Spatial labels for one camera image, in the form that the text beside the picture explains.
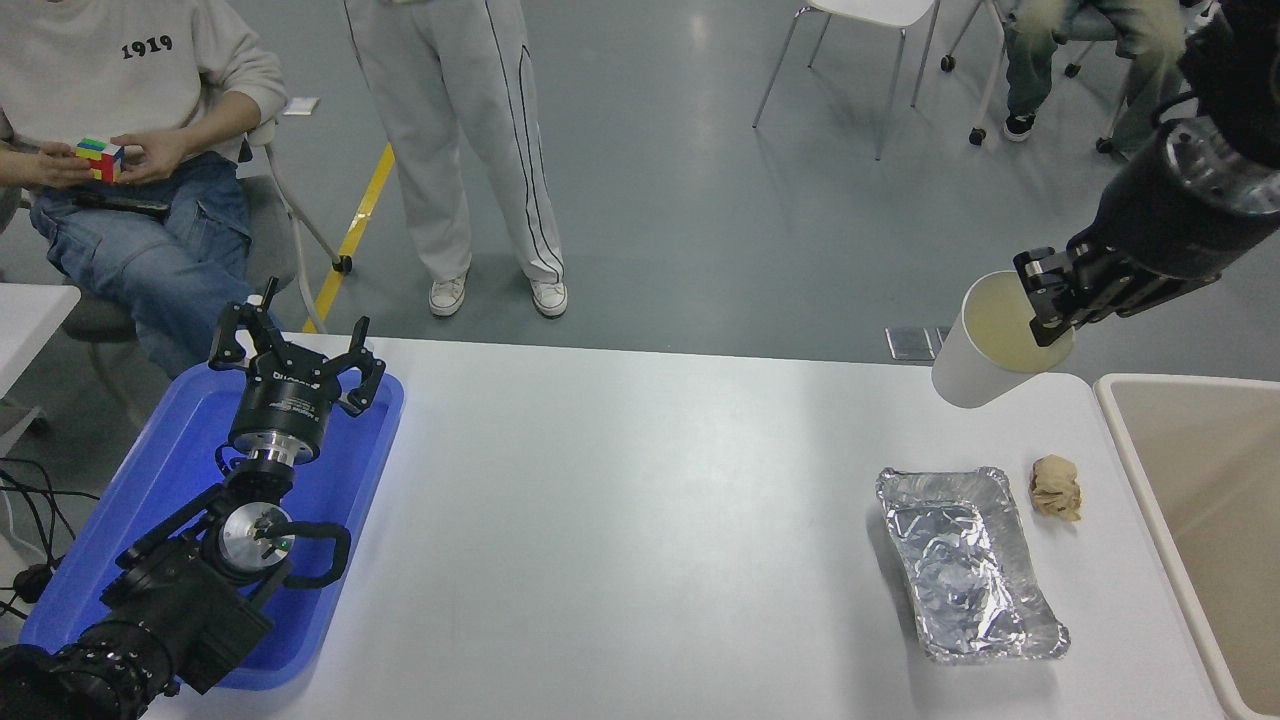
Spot standing person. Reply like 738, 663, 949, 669
343, 0, 569, 319

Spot crumpled tan paper ball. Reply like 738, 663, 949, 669
1029, 455, 1083, 523

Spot seated person with cube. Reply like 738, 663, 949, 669
0, 0, 291, 379

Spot seated person on wheeled chair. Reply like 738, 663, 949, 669
1003, 0, 1191, 161

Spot person's left hand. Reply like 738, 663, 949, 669
110, 132, 191, 186

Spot person's right hand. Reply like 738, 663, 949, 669
28, 142, 99, 191

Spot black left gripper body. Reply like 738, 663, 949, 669
230, 360, 346, 448

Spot colourful puzzle cube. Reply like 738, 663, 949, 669
75, 137, 126, 184

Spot silver foil tray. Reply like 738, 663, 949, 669
877, 467, 1071, 664

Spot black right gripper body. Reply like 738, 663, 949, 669
1075, 150, 1280, 281

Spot black phone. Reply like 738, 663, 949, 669
75, 192, 171, 216

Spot black cables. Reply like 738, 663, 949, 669
0, 458, 101, 621

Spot large pale bin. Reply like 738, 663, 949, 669
1093, 373, 1280, 720

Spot white paper cup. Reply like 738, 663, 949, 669
931, 270, 1076, 409

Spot blue plastic tray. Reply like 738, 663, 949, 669
20, 362, 406, 691

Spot wheeled office chair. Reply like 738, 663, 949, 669
940, 0, 1136, 153

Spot small white side table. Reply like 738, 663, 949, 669
0, 283, 81, 399

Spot white metal-legged chair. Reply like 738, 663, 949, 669
752, 0, 943, 161

